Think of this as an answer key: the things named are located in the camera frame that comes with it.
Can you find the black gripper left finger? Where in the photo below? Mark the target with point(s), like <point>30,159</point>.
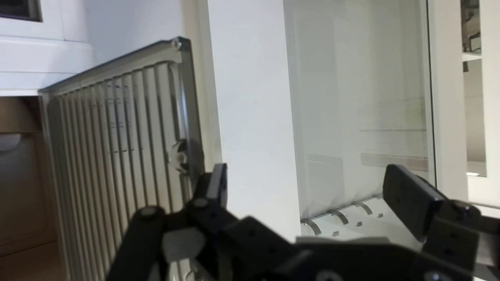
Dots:
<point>215,188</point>

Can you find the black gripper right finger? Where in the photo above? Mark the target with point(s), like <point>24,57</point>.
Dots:
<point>415,199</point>

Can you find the white three-tier plastic cabinet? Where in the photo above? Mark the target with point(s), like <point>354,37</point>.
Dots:
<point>32,67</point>

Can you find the dark translucent ribbed cabinet door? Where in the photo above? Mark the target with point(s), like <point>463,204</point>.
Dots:
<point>115,156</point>

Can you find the white cabinet panel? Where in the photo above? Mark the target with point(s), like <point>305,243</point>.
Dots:
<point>255,103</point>

